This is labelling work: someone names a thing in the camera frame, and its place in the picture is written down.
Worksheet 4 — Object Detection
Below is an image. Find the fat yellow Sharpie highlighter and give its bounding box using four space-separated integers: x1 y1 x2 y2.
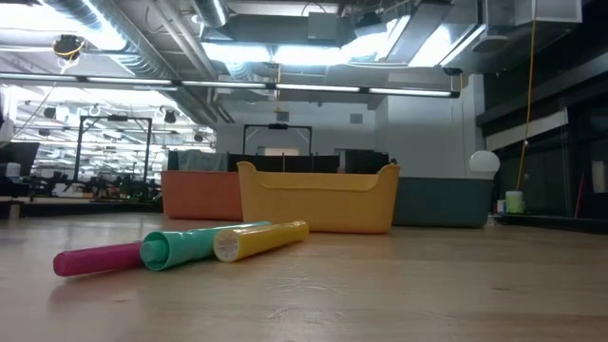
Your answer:
213 219 311 263

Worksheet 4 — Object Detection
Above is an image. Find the fat teal highlighter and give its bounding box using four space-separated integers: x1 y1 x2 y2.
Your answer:
139 219 273 272

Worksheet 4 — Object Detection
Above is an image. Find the pink Expo marker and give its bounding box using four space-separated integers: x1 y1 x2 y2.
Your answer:
52 240 146 278

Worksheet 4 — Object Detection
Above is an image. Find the black partition panel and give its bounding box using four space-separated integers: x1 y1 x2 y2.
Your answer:
227 152 341 175

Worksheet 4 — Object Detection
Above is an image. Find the yellow plastic bin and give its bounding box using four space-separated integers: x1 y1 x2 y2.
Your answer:
237 161 402 235

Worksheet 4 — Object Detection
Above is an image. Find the black cabinet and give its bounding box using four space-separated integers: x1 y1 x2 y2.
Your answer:
344 149 390 175

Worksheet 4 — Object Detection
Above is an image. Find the black LED light bar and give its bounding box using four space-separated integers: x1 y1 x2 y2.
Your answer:
0 70 461 99

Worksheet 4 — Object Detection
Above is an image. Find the orange plastic bin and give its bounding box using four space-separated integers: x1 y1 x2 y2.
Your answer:
160 170 244 222

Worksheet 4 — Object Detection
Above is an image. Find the teal plastic bin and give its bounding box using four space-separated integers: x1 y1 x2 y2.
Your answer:
391 177 495 228

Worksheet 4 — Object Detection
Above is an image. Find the white bulb silver base lamp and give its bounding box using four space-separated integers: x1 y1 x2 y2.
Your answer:
468 149 502 180

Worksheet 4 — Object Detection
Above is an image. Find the light green cup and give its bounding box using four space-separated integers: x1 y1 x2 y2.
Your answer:
504 190 525 215

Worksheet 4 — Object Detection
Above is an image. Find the red pole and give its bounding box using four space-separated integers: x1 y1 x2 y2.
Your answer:
575 173 585 218

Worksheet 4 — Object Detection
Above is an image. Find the black monitor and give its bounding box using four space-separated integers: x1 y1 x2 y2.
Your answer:
0 141 41 178

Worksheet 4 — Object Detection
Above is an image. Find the black rig frame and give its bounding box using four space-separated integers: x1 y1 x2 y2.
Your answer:
243 123 314 156
75 115 153 199

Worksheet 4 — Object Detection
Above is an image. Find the black ceiling cord reel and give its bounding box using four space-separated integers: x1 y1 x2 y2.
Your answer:
51 33 86 61

